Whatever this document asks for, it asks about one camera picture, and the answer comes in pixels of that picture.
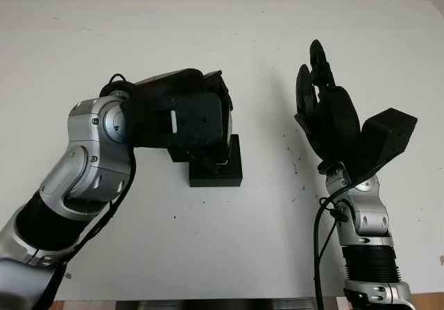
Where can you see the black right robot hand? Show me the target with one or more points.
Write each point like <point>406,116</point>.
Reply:
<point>336,122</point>

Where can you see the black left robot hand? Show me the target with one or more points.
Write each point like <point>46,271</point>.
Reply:
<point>180,81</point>

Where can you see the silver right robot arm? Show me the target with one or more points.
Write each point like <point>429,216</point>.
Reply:
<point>367,213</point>

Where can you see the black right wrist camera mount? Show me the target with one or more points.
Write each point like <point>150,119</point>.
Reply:
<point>388,133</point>

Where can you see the black camera box base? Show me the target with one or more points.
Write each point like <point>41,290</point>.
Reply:
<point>215,180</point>

